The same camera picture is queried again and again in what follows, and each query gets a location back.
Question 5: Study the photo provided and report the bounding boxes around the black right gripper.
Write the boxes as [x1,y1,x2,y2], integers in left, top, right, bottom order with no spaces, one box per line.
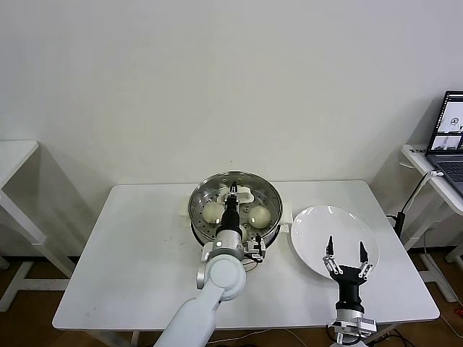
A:
[322,235,374,312]

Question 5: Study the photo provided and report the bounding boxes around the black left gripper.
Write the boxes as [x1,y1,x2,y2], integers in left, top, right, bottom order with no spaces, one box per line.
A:
[218,180,242,232]

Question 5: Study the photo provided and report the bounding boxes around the glass lid with cream handle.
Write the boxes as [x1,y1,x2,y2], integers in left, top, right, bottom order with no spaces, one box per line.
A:
[187,171,283,247]

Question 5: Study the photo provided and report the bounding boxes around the steel perforated steamer basket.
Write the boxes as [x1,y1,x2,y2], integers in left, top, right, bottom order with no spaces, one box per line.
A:
[179,170,293,254]

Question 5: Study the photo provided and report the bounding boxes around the white round plate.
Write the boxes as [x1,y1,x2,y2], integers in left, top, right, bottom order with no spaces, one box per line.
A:
[290,205,381,283]

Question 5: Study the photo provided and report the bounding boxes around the open grey laptop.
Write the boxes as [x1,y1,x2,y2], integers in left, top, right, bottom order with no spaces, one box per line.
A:
[425,90,463,198]

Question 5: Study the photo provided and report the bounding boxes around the white side table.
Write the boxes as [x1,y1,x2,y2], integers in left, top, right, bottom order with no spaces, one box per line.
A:
[0,139,79,312]

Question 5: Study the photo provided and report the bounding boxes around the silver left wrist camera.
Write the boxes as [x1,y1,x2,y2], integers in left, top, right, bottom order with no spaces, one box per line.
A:
[244,233,267,263]

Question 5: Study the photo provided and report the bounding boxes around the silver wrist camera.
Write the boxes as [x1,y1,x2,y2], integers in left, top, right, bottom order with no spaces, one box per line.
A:
[244,233,267,263]
[356,317,378,333]

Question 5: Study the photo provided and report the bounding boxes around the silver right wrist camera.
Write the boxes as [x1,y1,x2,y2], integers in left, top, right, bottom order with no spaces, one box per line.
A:
[356,317,378,333]

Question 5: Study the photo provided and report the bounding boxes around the black cable connector block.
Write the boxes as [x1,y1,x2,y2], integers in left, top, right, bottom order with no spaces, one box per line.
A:
[386,212,406,236]

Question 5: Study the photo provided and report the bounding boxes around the black floor cable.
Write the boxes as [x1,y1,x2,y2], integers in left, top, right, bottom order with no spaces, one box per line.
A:
[375,327,412,347]

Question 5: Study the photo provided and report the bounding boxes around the white laptop cable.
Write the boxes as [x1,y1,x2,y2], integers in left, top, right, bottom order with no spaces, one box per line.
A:
[400,169,445,216]

